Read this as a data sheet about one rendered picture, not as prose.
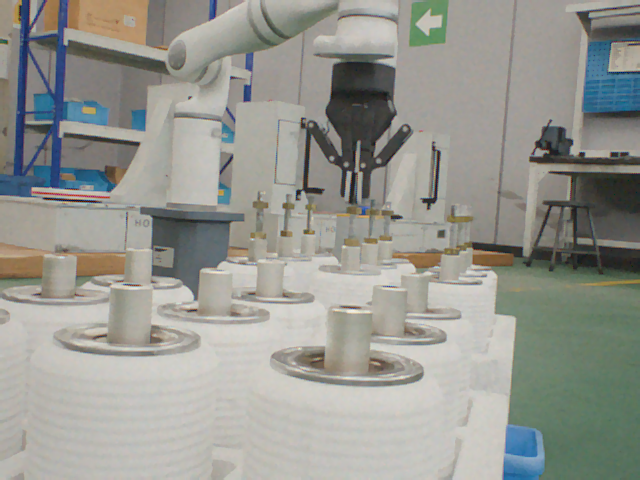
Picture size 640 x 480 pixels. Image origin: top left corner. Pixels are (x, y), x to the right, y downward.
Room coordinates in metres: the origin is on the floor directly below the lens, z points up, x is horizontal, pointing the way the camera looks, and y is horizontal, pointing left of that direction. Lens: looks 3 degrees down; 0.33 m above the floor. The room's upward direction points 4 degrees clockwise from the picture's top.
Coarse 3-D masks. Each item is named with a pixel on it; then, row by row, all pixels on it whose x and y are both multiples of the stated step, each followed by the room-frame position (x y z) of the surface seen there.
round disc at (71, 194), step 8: (32, 192) 3.13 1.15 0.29; (40, 192) 3.08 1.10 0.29; (48, 192) 3.07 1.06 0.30; (56, 192) 3.06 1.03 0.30; (64, 192) 3.07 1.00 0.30; (72, 192) 3.07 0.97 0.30; (80, 192) 3.09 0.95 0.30; (88, 192) 3.11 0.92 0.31; (96, 192) 3.13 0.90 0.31; (104, 192) 3.18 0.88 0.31; (56, 200) 3.11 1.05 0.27; (64, 200) 3.11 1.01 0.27; (72, 200) 3.11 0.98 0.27; (80, 200) 3.13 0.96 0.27; (88, 200) 3.14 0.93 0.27; (96, 200) 3.20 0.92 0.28
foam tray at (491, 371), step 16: (496, 320) 1.14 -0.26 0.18; (512, 320) 1.15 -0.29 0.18; (496, 336) 0.98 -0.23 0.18; (512, 336) 1.00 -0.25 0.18; (496, 352) 0.87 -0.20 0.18; (512, 352) 0.89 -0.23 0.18; (480, 368) 0.83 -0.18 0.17; (496, 368) 0.82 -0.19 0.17; (480, 384) 0.83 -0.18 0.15; (496, 384) 0.82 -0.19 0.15
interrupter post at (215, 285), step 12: (204, 276) 0.52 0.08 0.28; (216, 276) 0.52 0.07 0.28; (228, 276) 0.52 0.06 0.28; (204, 288) 0.52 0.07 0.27; (216, 288) 0.52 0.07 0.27; (228, 288) 0.52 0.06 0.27; (204, 300) 0.52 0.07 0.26; (216, 300) 0.52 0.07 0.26; (228, 300) 0.52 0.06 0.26; (204, 312) 0.52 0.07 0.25; (216, 312) 0.52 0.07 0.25; (228, 312) 0.52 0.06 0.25
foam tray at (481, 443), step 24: (480, 408) 0.61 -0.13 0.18; (504, 408) 0.62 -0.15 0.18; (24, 432) 0.49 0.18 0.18; (456, 432) 0.54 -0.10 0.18; (480, 432) 0.54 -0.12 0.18; (504, 432) 0.56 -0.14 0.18; (24, 456) 0.43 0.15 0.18; (216, 456) 0.46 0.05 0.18; (240, 456) 0.46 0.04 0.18; (456, 456) 0.53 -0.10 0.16; (480, 456) 0.49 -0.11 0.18
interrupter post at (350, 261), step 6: (342, 252) 0.94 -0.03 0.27; (348, 252) 0.93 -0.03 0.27; (354, 252) 0.93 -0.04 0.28; (360, 252) 0.94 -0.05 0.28; (342, 258) 0.94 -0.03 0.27; (348, 258) 0.93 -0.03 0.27; (354, 258) 0.93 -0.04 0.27; (342, 264) 0.94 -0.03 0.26; (348, 264) 0.93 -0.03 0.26; (354, 264) 0.93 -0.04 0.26; (348, 270) 0.93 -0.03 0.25; (354, 270) 0.93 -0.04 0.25
